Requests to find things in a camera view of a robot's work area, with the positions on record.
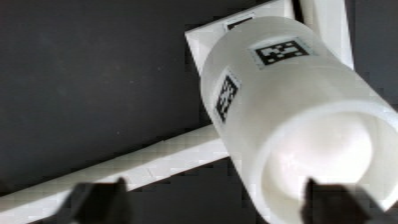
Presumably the white lamp base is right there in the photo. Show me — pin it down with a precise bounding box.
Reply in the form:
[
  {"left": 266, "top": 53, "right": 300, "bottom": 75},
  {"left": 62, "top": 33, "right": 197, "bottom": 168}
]
[{"left": 183, "top": 0, "right": 298, "bottom": 76}]

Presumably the white lamp shade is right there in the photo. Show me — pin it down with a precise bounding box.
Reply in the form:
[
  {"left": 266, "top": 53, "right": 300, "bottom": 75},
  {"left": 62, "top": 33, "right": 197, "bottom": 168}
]
[{"left": 201, "top": 17, "right": 398, "bottom": 224}]

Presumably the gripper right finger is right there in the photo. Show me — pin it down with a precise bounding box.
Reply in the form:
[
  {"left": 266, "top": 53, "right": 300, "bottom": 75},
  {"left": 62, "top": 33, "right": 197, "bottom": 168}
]
[{"left": 300, "top": 178, "right": 385, "bottom": 224}]

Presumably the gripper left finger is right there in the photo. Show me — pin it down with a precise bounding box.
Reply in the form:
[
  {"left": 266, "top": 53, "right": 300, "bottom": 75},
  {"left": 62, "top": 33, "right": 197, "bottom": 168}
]
[{"left": 55, "top": 178, "right": 131, "bottom": 224}]

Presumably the white front fence rail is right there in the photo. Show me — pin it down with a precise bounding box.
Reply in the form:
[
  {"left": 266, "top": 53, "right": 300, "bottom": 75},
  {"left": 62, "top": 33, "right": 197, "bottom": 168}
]
[{"left": 0, "top": 125, "right": 227, "bottom": 224}]

